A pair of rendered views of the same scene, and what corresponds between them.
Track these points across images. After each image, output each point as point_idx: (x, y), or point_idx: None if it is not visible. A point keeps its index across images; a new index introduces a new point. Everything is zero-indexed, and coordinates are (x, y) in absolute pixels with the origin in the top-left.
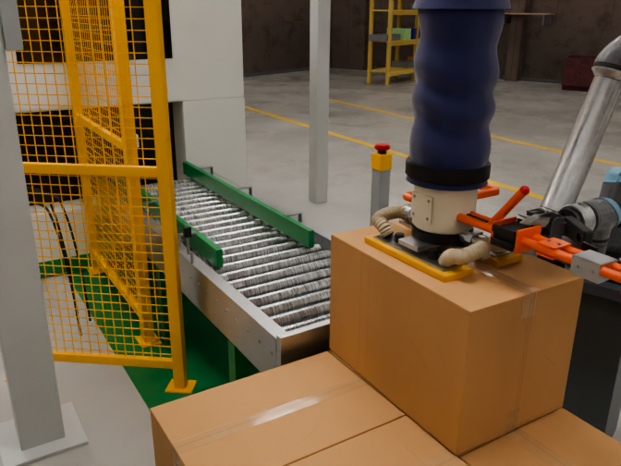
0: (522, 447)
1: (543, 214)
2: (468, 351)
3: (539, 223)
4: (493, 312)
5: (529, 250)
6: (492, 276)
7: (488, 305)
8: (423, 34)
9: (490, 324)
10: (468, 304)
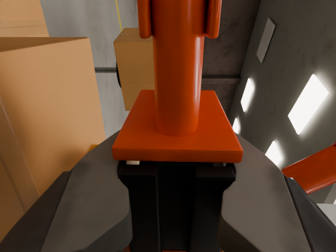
0: None
1: (305, 197)
2: (16, 37)
3: (245, 172)
4: (49, 40)
5: (130, 112)
6: (33, 192)
7: (72, 43)
8: None
9: (26, 40)
10: (87, 60)
